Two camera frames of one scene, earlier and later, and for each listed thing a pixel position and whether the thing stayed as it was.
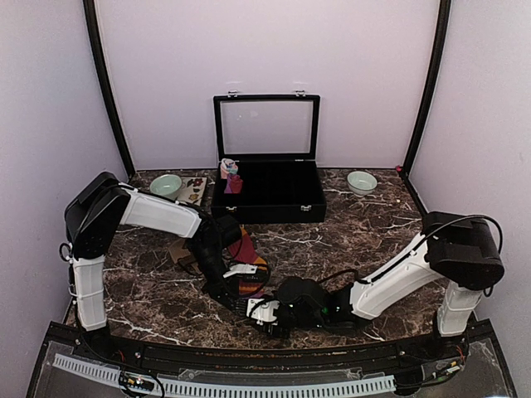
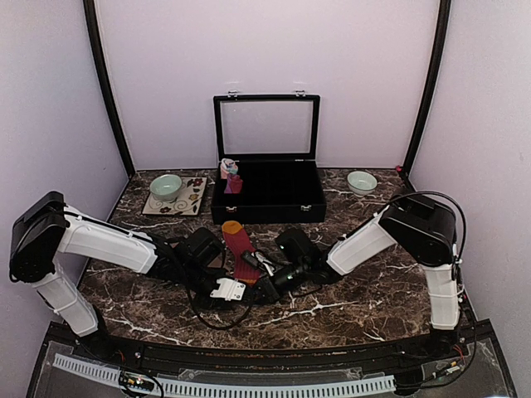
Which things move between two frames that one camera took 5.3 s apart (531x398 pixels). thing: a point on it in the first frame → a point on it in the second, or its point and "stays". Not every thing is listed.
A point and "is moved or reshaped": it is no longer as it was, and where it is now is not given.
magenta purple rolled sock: [235, 184] stays
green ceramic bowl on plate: [167, 186] stays
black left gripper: [229, 286] → [219, 302]
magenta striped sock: [242, 252] is moved or reshaped
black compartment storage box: [275, 139] stays
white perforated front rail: [181, 388] stays
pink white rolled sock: [227, 166] stays
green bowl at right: [361, 183] stays
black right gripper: [265, 324] → [270, 289]
